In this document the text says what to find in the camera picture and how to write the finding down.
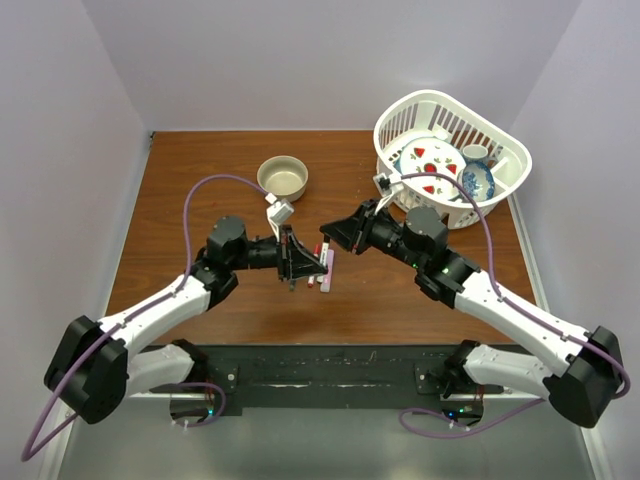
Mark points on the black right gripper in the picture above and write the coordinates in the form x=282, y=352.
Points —
x=354, y=232

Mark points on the pink highlighter pen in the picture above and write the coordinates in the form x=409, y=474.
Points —
x=325, y=286

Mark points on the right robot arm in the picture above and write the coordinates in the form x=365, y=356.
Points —
x=579, y=372

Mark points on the white mug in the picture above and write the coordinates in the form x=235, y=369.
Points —
x=475, y=153

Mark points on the watermelon pattern plate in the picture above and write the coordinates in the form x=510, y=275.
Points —
x=431, y=155

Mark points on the white black marker pen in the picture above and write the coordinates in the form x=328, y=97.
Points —
x=323, y=256

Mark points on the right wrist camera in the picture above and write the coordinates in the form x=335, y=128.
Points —
x=389, y=186

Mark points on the blue floral bowl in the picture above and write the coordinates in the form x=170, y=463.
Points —
x=477, y=180

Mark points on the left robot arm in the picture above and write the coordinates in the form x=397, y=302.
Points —
x=92, y=368

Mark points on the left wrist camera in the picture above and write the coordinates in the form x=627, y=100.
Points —
x=278, y=212

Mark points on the white red marker pen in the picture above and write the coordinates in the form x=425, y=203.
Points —
x=316, y=253

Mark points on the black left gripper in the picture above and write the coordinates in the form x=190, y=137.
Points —
x=291, y=260

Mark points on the beige ceramic bowl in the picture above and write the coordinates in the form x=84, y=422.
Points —
x=284, y=176

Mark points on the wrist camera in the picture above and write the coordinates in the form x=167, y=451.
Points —
x=389, y=186
x=278, y=212

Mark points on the white plastic dish rack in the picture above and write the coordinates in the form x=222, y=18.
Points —
x=430, y=131

